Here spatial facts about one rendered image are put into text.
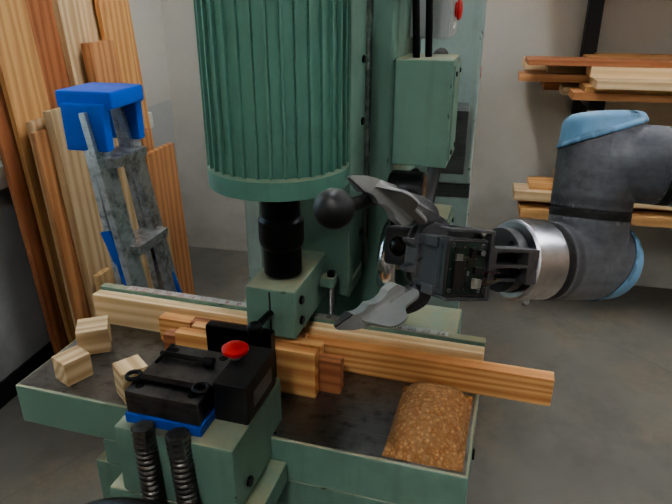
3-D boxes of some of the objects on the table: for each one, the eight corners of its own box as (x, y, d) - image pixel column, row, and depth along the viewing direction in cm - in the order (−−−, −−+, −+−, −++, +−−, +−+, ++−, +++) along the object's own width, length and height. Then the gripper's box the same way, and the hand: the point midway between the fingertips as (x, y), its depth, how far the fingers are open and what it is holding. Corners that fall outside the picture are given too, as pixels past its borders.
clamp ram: (188, 411, 75) (180, 349, 71) (215, 377, 81) (210, 319, 78) (254, 424, 72) (250, 361, 69) (277, 388, 79) (275, 329, 75)
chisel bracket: (247, 342, 81) (243, 286, 78) (284, 296, 94) (282, 245, 90) (299, 350, 79) (297, 293, 76) (330, 302, 92) (330, 251, 88)
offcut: (68, 387, 80) (63, 365, 79) (55, 378, 82) (50, 356, 81) (94, 374, 83) (90, 352, 81) (81, 365, 85) (77, 344, 83)
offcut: (152, 394, 79) (148, 365, 77) (126, 405, 77) (121, 375, 75) (142, 382, 81) (137, 353, 79) (116, 391, 79) (111, 363, 77)
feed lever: (397, 205, 95) (296, 259, 50) (400, 166, 94) (299, 185, 49) (429, 208, 93) (354, 267, 49) (432, 169, 92) (359, 192, 48)
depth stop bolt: (319, 332, 89) (319, 272, 85) (324, 325, 91) (323, 267, 87) (333, 334, 89) (333, 274, 85) (337, 327, 91) (337, 268, 87)
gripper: (552, 171, 61) (381, 151, 53) (528, 360, 63) (360, 370, 55) (496, 169, 69) (339, 152, 60) (477, 338, 71) (323, 343, 63)
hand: (336, 252), depth 60 cm, fingers open, 14 cm apart
